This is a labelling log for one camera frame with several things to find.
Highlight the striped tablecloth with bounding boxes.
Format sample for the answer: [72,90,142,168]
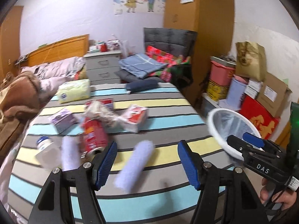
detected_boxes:
[8,83,233,223]

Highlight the white yogurt cup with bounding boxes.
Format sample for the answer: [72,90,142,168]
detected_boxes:
[35,136,61,169]

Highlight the red white milk carton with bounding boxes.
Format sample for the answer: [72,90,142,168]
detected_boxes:
[118,105,148,133]

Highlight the dark blue glasses case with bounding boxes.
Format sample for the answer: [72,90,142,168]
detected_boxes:
[126,79,159,94]

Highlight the brown plush blanket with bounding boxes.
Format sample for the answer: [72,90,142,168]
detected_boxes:
[0,71,41,162]

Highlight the pink pillow bedding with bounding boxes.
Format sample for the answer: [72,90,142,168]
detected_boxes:
[21,57,86,94]

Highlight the red text drink can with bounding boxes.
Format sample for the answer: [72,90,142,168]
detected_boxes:
[85,98,114,111]

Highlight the wooden wardrobe left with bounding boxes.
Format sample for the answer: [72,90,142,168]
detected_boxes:
[0,6,23,80]

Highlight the grey lidded storage box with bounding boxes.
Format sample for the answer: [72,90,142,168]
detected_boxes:
[200,93,219,118]

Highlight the pink plastic storage bin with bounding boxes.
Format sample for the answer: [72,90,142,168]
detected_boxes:
[209,60,235,86]

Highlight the tall wooden wardrobe right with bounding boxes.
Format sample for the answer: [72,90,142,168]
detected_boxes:
[164,0,235,105]

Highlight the lavender foam roller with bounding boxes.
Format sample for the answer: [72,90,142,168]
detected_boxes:
[61,136,81,171]
[113,140,155,194]

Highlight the folded blue plaid cloth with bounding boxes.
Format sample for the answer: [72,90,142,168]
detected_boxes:
[119,54,168,79]

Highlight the gold paper gift bag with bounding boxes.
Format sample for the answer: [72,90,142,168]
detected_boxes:
[235,41,266,81]

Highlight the stacked white medicine boxes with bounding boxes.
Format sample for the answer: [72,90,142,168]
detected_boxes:
[244,79,263,100]

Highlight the black office chair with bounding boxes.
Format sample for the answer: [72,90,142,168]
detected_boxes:
[170,63,193,93]

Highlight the brown cardboard box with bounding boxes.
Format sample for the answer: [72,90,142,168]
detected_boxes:
[256,72,292,118]

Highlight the wooden bed headboard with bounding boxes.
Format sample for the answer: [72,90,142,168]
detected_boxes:
[21,34,89,67]

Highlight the grey quilted chair cushion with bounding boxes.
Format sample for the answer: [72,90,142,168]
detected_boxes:
[143,27,197,58]

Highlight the patterned paper cup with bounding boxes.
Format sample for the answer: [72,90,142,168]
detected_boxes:
[83,102,118,127]

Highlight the red cartoon drink can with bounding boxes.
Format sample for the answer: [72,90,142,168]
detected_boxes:
[82,117,108,157]

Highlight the white trash bin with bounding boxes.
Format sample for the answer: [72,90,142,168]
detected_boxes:
[206,108,262,161]

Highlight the grey bedside drawer cabinet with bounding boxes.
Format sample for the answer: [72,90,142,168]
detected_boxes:
[84,50,121,85]

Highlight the yellow patterned tin box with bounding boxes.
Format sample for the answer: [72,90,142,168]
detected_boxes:
[206,80,229,102]

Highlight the person's right hand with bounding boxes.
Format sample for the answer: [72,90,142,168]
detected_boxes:
[259,178,297,211]

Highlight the lavender cylindrical box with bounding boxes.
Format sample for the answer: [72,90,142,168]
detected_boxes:
[226,78,246,108]

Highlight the red plaid blanket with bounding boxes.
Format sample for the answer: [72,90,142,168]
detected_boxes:
[145,46,191,83]

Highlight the purple grape milk carton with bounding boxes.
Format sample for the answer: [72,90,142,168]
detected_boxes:
[49,108,78,133]

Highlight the red gold gift box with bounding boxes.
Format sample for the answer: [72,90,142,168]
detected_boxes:
[239,95,280,140]

